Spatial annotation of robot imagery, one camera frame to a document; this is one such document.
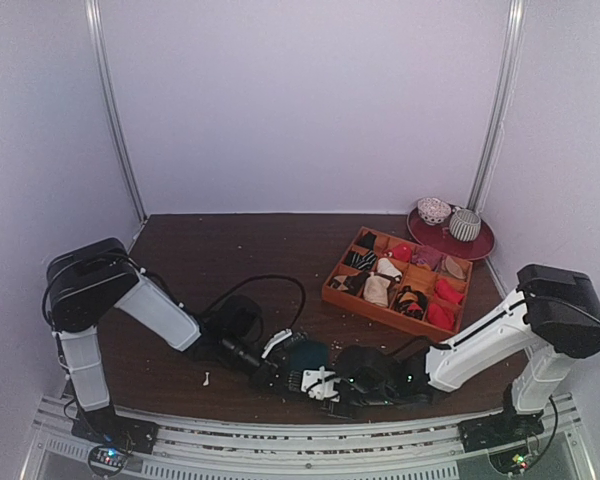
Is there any red white rolled sock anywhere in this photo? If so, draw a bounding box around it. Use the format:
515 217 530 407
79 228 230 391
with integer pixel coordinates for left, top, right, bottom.
383 242 413 263

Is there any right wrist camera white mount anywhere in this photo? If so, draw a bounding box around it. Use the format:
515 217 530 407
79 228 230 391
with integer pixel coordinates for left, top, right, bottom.
287 366 341 402

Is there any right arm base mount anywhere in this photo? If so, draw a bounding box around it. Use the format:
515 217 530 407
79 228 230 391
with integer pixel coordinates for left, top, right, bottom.
458 411 544 476

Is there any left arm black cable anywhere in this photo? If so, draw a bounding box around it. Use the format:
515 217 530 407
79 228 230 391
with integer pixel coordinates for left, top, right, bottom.
204 273 307 331

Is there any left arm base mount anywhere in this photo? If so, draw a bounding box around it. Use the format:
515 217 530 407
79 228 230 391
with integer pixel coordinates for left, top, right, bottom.
71 417 159 479

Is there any left aluminium frame post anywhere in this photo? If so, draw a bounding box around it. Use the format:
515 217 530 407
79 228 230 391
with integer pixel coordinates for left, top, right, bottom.
84 0 148 224

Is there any black rolled sock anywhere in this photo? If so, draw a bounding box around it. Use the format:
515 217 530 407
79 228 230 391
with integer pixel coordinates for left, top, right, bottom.
355 231 377 250

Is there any orange wooden divided tray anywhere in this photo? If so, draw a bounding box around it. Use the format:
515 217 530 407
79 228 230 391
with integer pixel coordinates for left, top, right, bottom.
322 227 473 342

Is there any red round plate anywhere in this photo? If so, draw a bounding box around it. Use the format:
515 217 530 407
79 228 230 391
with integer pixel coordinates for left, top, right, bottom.
406 208 495 261

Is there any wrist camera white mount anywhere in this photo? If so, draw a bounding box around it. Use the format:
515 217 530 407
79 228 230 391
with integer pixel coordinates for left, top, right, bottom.
287 366 341 402
261 329 307 359

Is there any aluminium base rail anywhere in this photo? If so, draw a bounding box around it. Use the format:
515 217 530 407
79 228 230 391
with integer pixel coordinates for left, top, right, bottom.
16 394 600 479

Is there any argyle brown sock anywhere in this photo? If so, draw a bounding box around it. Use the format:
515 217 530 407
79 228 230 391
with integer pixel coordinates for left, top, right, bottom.
328 272 369 295

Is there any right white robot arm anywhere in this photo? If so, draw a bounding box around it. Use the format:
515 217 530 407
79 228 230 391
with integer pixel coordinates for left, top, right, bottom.
306 264 600 442

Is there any right aluminium frame post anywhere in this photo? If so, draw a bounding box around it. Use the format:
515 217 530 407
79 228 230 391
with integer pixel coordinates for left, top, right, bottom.
467 0 526 214

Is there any white dotted bowl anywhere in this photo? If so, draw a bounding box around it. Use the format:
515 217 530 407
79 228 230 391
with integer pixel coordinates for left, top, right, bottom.
417 197 452 226

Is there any dark green patterned sock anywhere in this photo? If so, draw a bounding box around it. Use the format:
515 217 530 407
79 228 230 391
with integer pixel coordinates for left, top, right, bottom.
287 340 329 372

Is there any striped grey cup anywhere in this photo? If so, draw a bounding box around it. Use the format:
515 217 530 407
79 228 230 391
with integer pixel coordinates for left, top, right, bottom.
449 208 482 242

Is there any black white striped sock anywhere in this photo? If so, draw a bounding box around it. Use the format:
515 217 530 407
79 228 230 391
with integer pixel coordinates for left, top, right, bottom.
343 250 378 271

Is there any cream rolled sock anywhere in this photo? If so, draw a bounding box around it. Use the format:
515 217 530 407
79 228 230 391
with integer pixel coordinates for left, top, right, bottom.
362 257 403 308

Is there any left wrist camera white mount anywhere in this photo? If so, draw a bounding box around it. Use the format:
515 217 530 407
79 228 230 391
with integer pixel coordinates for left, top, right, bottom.
261 329 307 359

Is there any aluminium frame post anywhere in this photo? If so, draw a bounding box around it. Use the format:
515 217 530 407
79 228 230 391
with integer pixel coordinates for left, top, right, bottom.
467 0 526 214
84 0 148 224

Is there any black orange patterned sock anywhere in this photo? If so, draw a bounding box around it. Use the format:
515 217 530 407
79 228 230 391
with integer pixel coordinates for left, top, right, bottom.
393 285 428 320

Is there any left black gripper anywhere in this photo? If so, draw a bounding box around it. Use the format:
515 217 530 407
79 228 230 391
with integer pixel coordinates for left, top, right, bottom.
221 334 300 397

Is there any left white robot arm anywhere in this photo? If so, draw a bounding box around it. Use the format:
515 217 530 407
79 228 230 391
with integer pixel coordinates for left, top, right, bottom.
42 238 293 444

